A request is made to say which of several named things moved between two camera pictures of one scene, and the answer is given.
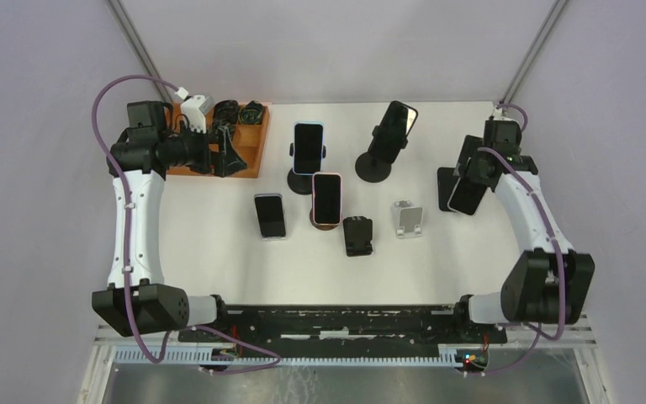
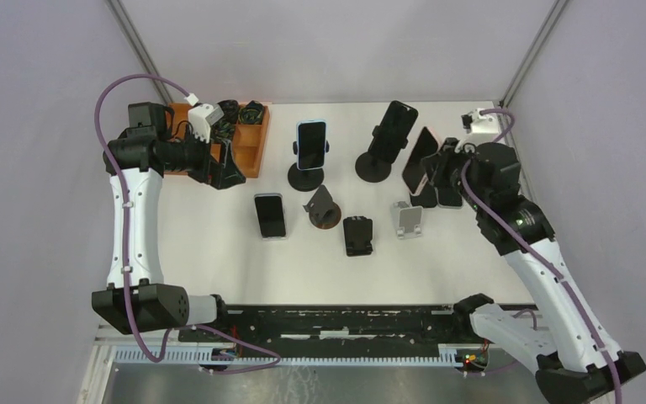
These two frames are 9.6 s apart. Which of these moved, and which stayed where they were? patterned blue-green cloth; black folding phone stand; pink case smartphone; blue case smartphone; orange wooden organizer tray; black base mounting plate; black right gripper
Moved: black right gripper; pink case smartphone
Stayed: orange wooden organizer tray; black base mounting plate; blue case smartphone; patterned blue-green cloth; black folding phone stand
